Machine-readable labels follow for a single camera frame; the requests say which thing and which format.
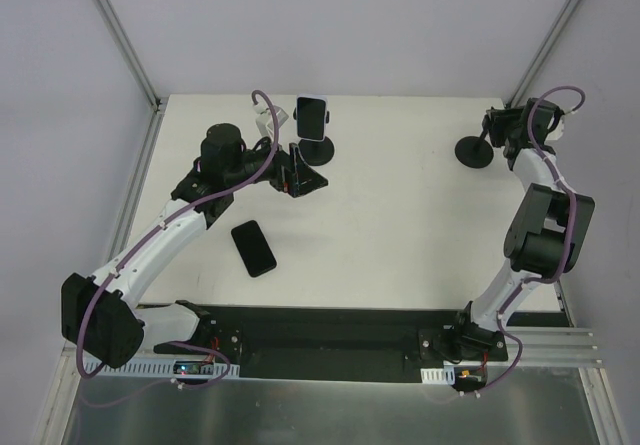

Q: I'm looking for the black phone stand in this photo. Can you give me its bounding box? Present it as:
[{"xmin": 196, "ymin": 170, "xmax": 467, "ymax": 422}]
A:
[
  {"xmin": 298, "ymin": 111, "xmax": 335, "ymax": 166},
  {"xmin": 454, "ymin": 115, "xmax": 494, "ymax": 169}
]

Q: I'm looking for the lavender case smartphone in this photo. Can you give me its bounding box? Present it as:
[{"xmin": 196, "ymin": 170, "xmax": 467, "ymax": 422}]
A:
[{"xmin": 295, "ymin": 94, "xmax": 328, "ymax": 142}]

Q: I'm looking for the black smartphone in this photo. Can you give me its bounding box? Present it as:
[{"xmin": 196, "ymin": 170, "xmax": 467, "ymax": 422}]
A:
[{"xmin": 231, "ymin": 220, "xmax": 277, "ymax": 278}]

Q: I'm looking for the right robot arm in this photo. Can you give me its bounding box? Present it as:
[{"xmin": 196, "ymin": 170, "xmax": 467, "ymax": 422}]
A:
[{"xmin": 450, "ymin": 99, "xmax": 595, "ymax": 362}]

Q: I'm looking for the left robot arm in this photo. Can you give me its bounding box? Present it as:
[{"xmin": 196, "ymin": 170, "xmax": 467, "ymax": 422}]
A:
[{"xmin": 61, "ymin": 123, "xmax": 328, "ymax": 378}]

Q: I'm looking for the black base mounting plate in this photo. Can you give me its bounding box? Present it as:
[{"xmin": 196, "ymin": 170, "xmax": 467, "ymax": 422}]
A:
[{"xmin": 152, "ymin": 304, "xmax": 519, "ymax": 380}]

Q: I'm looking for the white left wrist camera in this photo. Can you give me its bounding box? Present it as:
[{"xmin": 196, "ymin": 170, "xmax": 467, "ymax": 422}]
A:
[{"xmin": 253, "ymin": 104, "xmax": 289, "ymax": 139}]

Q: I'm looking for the right aluminium frame post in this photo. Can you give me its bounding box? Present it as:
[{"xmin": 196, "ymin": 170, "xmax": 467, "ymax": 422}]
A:
[{"xmin": 504, "ymin": 0, "xmax": 586, "ymax": 108}]

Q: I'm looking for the aluminium frame post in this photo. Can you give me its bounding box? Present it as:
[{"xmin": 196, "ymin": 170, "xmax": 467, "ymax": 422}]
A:
[
  {"xmin": 92, "ymin": 0, "xmax": 163, "ymax": 112},
  {"xmin": 504, "ymin": 0, "xmax": 586, "ymax": 108}
]

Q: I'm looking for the left aluminium frame post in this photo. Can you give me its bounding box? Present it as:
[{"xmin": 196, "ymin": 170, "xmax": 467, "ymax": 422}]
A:
[{"xmin": 92, "ymin": 0, "xmax": 163, "ymax": 112}]

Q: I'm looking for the aluminium front rail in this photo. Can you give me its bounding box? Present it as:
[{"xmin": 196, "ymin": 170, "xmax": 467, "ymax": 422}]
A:
[{"xmin": 63, "ymin": 308, "xmax": 596, "ymax": 368}]

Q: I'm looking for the left white cable duct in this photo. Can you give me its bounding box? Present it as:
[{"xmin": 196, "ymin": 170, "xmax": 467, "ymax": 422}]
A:
[{"xmin": 98, "ymin": 358, "xmax": 240, "ymax": 380}]

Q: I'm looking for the white cable duct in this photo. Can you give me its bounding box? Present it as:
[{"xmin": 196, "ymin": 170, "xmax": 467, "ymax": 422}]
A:
[
  {"xmin": 98, "ymin": 358, "xmax": 240, "ymax": 380},
  {"xmin": 420, "ymin": 365, "xmax": 487, "ymax": 386}
]

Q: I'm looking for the right white cable duct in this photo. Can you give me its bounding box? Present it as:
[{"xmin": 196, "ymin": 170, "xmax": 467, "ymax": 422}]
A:
[{"xmin": 420, "ymin": 365, "xmax": 487, "ymax": 386}]

